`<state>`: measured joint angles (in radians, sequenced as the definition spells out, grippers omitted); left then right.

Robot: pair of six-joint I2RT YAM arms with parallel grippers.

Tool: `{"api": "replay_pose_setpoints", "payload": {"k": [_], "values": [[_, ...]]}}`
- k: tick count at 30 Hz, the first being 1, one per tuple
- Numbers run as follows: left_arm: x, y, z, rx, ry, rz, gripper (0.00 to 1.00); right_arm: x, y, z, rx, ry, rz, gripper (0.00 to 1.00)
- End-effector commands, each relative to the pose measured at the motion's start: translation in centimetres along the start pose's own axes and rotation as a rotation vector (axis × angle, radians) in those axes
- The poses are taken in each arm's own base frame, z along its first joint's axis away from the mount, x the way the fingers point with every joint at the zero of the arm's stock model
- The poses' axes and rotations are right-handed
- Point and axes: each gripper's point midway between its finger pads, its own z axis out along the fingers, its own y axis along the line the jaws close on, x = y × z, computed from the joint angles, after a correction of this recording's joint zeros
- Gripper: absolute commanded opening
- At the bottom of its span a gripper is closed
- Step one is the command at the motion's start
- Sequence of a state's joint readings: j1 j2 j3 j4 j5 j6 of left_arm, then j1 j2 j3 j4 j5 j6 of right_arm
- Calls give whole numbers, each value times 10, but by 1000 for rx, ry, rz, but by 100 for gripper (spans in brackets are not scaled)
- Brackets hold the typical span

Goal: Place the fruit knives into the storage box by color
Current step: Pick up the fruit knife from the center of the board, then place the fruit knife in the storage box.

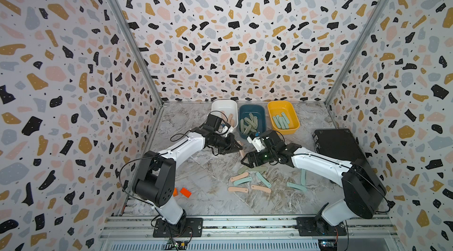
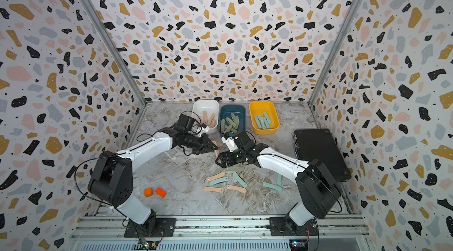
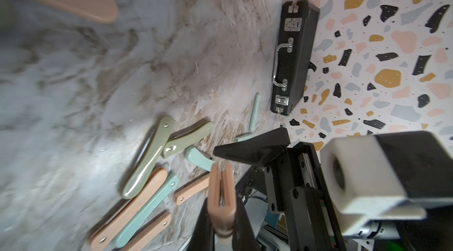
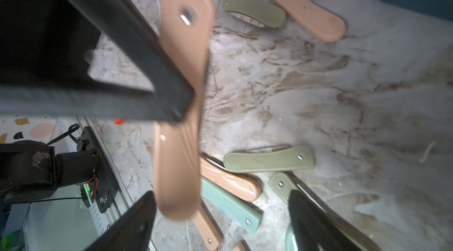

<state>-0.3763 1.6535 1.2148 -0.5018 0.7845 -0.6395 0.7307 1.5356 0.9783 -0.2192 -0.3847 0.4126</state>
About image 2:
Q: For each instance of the orange block large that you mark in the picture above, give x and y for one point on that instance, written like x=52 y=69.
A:
x=160 y=192

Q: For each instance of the green knife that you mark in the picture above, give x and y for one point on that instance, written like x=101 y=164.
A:
x=235 y=119

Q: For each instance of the dark teal storage box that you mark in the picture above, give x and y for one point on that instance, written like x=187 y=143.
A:
x=226 y=125

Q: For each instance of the aluminium frame post left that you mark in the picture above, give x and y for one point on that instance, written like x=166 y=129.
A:
x=105 y=37

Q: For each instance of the mint knife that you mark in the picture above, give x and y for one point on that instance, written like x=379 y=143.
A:
x=218 y=181
x=264 y=122

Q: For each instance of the aluminium frame post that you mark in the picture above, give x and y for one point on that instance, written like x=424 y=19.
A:
x=335 y=49
x=105 y=37

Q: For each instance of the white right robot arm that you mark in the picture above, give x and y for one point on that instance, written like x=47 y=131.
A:
x=318 y=189

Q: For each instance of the mint knife diagonal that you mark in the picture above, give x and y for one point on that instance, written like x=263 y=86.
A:
x=239 y=180

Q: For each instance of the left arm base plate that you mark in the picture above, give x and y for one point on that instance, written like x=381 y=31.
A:
x=156 y=227

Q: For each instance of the orange block small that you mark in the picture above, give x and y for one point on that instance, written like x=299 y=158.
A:
x=148 y=192

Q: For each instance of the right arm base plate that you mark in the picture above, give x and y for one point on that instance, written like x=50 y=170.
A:
x=284 y=226

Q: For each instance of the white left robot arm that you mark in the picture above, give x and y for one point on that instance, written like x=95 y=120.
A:
x=112 y=177

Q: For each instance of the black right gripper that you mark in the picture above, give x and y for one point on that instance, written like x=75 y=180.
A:
x=227 y=156

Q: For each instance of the yellow storage box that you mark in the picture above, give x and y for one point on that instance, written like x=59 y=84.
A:
x=268 y=110

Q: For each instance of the mint knife horizontal right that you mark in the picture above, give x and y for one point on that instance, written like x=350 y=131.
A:
x=272 y=187

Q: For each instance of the aluminium frame post right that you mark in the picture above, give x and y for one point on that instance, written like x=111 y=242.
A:
x=335 y=49

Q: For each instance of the pink knife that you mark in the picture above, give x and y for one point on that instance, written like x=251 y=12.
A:
x=236 y=188
x=205 y=117
x=213 y=189
x=215 y=177

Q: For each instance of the black case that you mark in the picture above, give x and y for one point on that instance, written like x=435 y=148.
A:
x=319 y=144

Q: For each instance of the white storage box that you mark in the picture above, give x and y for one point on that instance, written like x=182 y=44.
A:
x=211 y=107

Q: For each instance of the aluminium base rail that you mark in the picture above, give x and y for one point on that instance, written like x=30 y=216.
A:
x=344 y=232

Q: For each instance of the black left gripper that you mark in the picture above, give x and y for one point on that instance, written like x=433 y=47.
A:
x=203 y=147

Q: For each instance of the pink knife diagonal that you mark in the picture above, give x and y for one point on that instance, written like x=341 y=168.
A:
x=212 y=121

